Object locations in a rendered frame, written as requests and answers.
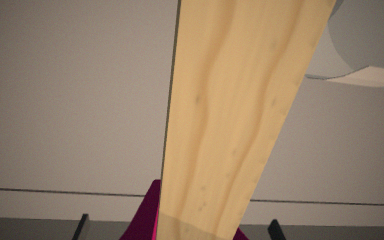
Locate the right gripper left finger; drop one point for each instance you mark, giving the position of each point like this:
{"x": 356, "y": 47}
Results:
{"x": 144, "y": 223}

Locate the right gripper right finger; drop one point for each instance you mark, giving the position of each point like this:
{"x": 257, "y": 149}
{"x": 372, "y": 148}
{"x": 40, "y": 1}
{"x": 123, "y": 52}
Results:
{"x": 239, "y": 235}

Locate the light wooden plank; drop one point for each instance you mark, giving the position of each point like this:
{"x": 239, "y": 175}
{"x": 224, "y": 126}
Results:
{"x": 237, "y": 67}

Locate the grey wall-mounted rack frame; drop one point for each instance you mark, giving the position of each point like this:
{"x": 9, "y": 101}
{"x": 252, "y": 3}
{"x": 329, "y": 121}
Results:
{"x": 51, "y": 229}

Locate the white bottle with blue cap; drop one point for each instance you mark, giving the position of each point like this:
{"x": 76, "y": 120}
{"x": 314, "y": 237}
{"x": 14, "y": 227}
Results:
{"x": 351, "y": 47}

